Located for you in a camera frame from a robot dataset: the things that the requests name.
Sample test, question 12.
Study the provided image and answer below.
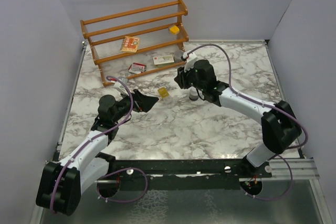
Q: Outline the yellow sticky note block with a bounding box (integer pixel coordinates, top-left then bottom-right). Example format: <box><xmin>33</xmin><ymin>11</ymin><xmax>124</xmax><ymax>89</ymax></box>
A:
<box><xmin>169</xmin><ymin>25</ymin><xmax>180</xmax><ymax>35</ymax></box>

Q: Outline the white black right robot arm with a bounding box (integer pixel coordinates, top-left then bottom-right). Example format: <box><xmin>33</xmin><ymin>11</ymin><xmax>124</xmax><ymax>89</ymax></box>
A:
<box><xmin>174</xmin><ymin>60</ymin><xmax>302</xmax><ymax>177</ymax></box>

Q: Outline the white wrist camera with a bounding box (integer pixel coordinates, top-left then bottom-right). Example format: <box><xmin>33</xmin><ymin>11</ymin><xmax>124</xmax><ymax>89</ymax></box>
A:
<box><xmin>181</xmin><ymin>52</ymin><xmax>197</xmax><ymax>72</ymax></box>
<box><xmin>111</xmin><ymin>77</ymin><xmax>128</xmax><ymax>91</ymax></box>

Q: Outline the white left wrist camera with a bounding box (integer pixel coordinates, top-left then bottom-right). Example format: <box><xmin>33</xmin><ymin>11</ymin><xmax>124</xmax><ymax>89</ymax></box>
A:
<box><xmin>111</xmin><ymin>77</ymin><xmax>128</xmax><ymax>91</ymax></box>

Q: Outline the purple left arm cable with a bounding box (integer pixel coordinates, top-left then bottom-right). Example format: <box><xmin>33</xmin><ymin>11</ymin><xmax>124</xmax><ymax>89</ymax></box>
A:
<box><xmin>49</xmin><ymin>76</ymin><xmax>148</xmax><ymax>213</ymax></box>

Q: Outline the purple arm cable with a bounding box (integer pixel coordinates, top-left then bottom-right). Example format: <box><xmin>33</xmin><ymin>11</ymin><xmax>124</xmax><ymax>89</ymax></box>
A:
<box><xmin>49</xmin><ymin>76</ymin><xmax>148</xmax><ymax>213</ymax></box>
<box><xmin>181</xmin><ymin>44</ymin><xmax>309</xmax><ymax>201</ymax></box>

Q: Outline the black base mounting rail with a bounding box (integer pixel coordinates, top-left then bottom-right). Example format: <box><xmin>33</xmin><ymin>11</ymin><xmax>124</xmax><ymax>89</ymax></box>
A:
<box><xmin>94</xmin><ymin>158</ymin><xmax>272</xmax><ymax>191</ymax></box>

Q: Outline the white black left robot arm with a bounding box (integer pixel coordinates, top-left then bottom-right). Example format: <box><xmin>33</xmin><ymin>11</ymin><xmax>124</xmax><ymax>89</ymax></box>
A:
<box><xmin>36</xmin><ymin>89</ymin><xmax>159</xmax><ymax>216</ymax></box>

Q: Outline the white pill bottle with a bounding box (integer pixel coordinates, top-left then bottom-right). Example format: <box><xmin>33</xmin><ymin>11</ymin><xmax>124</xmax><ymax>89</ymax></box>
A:
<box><xmin>189</xmin><ymin>87</ymin><xmax>199</xmax><ymax>101</ymax></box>

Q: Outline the red white staple box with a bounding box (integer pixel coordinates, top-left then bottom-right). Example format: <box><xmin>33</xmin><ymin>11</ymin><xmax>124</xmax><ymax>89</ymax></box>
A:
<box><xmin>129</xmin><ymin>62</ymin><xmax>146</xmax><ymax>74</ymax></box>

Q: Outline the green stapler box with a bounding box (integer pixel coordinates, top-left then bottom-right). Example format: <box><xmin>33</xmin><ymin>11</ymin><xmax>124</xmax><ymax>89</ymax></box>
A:
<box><xmin>153</xmin><ymin>54</ymin><xmax>175</xmax><ymax>68</ymax></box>

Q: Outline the yellow clear pill organizer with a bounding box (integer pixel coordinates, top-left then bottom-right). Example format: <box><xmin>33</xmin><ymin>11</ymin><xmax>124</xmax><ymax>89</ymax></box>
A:
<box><xmin>157</xmin><ymin>87</ymin><xmax>173</xmax><ymax>104</ymax></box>

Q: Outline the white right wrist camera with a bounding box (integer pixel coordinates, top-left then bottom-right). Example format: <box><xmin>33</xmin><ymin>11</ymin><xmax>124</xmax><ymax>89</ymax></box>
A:
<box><xmin>181</xmin><ymin>52</ymin><xmax>197</xmax><ymax>72</ymax></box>

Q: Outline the orange wooden shelf rack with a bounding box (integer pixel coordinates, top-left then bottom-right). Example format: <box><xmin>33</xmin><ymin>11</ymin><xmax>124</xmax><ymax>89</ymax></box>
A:
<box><xmin>80</xmin><ymin>0</ymin><xmax>189</xmax><ymax>87</ymax></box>

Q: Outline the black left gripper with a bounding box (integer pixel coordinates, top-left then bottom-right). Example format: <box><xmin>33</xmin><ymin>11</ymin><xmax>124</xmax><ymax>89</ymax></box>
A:
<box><xmin>112</xmin><ymin>88</ymin><xmax>159</xmax><ymax>123</ymax></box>

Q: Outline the orange spiral notebook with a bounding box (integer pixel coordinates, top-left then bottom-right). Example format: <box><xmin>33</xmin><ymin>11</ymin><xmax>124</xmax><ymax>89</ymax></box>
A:
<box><xmin>120</xmin><ymin>36</ymin><xmax>140</xmax><ymax>53</ymax></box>

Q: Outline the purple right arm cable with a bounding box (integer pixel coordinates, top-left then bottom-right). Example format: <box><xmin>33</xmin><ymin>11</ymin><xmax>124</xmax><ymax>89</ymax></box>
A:
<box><xmin>181</xmin><ymin>44</ymin><xmax>309</xmax><ymax>201</ymax></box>

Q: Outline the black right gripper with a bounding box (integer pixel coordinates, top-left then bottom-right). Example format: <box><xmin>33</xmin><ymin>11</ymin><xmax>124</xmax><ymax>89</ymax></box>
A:
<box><xmin>175</xmin><ymin>62</ymin><xmax>205</xmax><ymax>92</ymax></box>

